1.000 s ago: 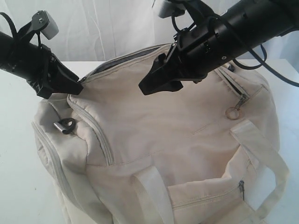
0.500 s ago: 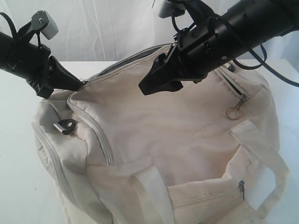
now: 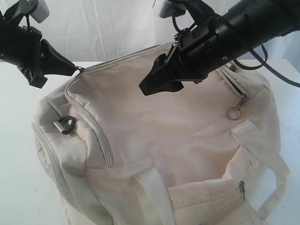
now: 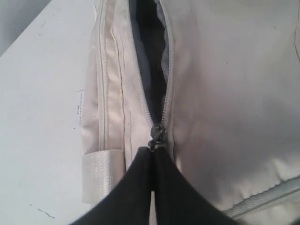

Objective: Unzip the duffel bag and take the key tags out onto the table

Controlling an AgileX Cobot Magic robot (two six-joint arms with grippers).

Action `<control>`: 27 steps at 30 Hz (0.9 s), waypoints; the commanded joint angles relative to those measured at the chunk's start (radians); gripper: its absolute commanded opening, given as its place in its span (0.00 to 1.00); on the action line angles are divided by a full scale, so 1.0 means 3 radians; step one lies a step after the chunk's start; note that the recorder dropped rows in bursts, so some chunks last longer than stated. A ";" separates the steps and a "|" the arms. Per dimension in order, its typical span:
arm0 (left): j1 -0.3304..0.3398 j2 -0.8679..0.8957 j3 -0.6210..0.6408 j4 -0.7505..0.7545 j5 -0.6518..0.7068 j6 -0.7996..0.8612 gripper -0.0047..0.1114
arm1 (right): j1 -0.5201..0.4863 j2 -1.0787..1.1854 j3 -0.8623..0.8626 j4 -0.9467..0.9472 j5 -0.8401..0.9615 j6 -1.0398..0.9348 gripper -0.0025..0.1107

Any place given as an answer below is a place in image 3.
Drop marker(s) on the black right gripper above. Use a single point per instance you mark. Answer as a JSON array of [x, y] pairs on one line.
[[197, 52]]

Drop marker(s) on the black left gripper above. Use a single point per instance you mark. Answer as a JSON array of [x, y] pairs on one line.
[[18, 46]]

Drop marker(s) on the cream fabric duffel bag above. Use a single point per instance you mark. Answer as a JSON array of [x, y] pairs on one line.
[[206, 155]]

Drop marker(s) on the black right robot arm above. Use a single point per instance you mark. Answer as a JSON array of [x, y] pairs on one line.
[[251, 22]]

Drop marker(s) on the white curtain backdrop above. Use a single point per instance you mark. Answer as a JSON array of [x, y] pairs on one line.
[[100, 30]]

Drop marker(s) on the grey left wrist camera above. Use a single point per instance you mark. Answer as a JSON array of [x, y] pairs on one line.
[[37, 9]]

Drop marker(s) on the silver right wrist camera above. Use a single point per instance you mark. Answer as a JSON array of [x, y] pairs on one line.
[[169, 8]]

